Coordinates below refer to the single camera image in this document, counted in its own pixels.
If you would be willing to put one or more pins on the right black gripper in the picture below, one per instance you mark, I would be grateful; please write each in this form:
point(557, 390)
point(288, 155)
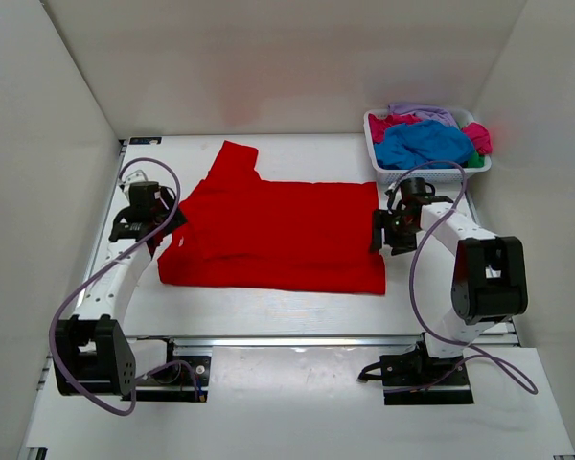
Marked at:
point(381, 219)

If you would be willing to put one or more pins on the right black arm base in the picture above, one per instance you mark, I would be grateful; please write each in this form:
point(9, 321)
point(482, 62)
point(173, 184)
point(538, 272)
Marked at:
point(415, 378)

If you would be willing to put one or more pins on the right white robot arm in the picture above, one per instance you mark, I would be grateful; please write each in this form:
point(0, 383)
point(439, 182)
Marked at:
point(488, 283)

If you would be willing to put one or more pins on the blue t shirt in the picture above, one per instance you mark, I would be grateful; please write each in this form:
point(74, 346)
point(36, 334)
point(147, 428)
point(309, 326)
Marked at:
point(428, 143)

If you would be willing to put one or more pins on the green t shirt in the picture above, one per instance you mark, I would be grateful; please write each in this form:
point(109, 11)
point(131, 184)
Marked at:
point(476, 161)

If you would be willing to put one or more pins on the pink t shirt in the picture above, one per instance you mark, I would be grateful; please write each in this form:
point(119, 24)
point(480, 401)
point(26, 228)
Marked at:
point(479, 135)

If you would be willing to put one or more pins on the lavender t shirt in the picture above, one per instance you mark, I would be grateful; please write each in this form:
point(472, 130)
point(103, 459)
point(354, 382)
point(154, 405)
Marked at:
point(424, 112)

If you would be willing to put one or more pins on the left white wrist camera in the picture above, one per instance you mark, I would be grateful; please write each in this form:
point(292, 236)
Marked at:
point(131, 178)

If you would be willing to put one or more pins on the red t shirt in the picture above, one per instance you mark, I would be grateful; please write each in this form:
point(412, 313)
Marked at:
point(242, 231)

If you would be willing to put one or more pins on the white plastic laundry basket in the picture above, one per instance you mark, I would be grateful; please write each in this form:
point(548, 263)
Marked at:
point(436, 176)

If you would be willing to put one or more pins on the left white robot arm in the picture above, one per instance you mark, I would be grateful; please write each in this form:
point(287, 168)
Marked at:
point(89, 348)

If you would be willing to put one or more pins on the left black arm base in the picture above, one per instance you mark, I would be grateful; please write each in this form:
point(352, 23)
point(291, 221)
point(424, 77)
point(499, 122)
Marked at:
point(170, 370)

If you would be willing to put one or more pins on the small dark label sticker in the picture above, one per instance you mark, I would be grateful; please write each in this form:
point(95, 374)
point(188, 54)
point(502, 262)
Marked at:
point(145, 140)

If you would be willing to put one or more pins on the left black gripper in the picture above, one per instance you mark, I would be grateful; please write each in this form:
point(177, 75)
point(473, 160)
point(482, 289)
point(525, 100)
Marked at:
point(177, 218)

